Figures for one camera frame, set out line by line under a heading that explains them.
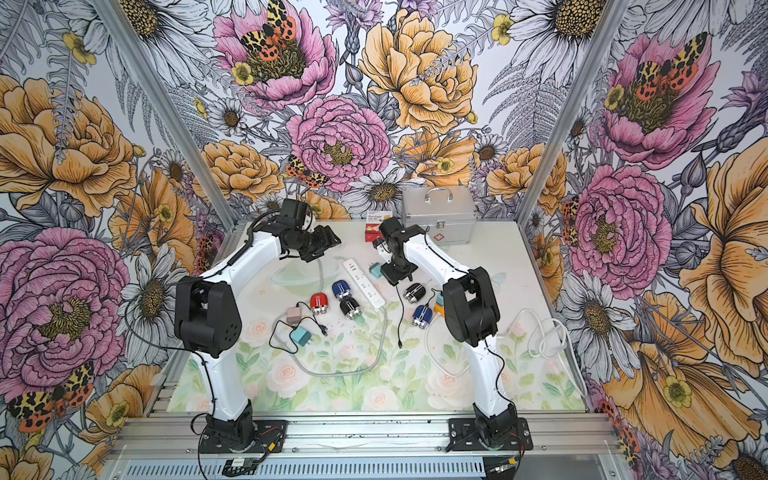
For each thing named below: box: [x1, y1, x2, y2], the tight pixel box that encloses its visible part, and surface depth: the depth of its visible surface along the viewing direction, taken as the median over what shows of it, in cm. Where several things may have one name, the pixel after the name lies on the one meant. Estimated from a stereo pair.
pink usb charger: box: [287, 307, 301, 325], surface depth 96 cm
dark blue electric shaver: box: [412, 305, 433, 329], surface depth 94 cm
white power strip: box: [342, 258, 385, 308], surface depth 104 cm
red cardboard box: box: [365, 210, 393, 243], surface depth 119 cm
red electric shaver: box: [310, 292, 329, 315], surface depth 98 cm
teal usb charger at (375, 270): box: [368, 262, 382, 279], surface depth 107 cm
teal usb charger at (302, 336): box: [292, 326, 312, 347], surface depth 91 cm
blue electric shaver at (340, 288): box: [332, 279, 351, 299], surface depth 101 cm
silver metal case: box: [402, 185, 476, 246], surface depth 111 cm
